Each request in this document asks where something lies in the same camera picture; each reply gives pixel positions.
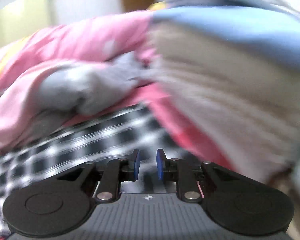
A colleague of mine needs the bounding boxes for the black white plaid pants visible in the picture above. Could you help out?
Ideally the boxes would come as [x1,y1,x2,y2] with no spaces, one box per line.
[0,104,186,237]

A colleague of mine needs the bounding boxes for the pink floral bed blanket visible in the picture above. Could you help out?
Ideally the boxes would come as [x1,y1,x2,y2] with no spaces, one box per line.
[64,83,236,171]

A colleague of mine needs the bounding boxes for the pink blue patterned duvet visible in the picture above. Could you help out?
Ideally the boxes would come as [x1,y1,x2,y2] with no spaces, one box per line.
[0,10,155,153]

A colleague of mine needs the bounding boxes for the beige blue folded bedding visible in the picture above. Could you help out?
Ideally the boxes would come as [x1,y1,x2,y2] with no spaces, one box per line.
[150,0,300,192]

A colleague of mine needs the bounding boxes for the pale yellow wardrobe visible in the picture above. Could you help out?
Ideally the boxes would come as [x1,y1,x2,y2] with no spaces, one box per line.
[0,0,55,48]

